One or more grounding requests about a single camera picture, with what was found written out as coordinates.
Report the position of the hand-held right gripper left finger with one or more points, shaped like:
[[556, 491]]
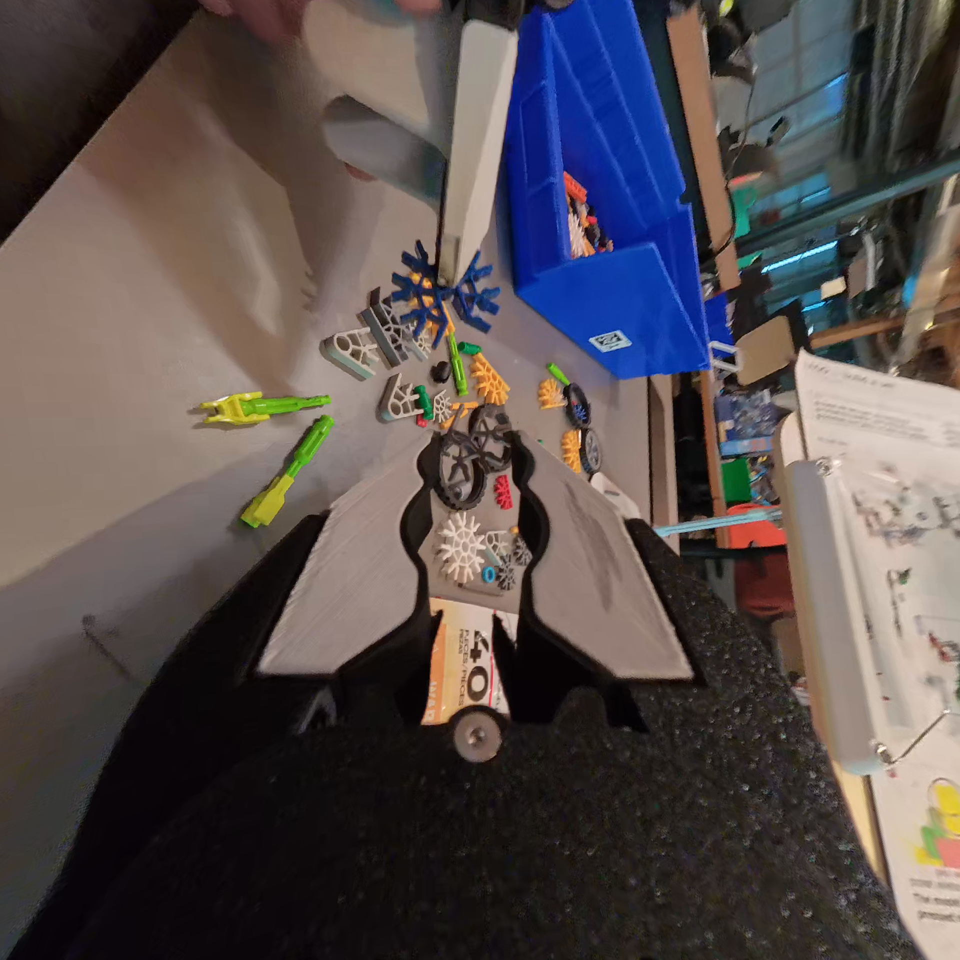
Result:
[[337, 592]]

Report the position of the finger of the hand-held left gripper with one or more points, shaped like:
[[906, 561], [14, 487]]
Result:
[[480, 150]]

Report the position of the white snowflake connector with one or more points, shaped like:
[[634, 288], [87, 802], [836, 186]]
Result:
[[460, 545]]

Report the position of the short orange rod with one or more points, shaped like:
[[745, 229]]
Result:
[[461, 409]]

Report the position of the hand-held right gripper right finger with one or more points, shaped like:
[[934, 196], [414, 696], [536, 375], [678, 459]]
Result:
[[607, 592]]

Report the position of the dark grey snowflake connector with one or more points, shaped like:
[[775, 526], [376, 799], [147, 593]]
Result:
[[520, 553], [506, 576]]

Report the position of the small white connector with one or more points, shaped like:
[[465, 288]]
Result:
[[442, 409]]

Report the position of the grey wheel with black tyre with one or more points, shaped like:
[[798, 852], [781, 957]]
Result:
[[592, 450]]

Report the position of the yellow fan connector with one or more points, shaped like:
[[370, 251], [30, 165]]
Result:
[[551, 394], [489, 375], [571, 448]]

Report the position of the person's left hand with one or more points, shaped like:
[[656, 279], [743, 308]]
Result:
[[255, 15]]

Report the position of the printed construction toy bag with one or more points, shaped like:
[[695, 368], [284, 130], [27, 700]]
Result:
[[465, 660]]

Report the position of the black rubber tyre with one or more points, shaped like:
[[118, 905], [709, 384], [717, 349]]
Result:
[[442, 487], [510, 442], [576, 405]]

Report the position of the blue snowflake connector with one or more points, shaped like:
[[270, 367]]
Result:
[[420, 300]]

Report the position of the blue bin with square label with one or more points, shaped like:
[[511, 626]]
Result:
[[600, 300]]

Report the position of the instruction sheet board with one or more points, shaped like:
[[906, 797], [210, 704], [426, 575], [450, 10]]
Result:
[[847, 600]]

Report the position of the pile of toy parts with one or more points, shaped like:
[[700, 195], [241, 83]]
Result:
[[585, 217]]

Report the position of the red fan connector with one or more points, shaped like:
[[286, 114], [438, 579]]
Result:
[[502, 491]]

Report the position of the dark grey connector with strip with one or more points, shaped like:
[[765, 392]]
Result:
[[386, 330]]

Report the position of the lime green rod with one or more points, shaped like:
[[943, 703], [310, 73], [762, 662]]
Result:
[[559, 372]]

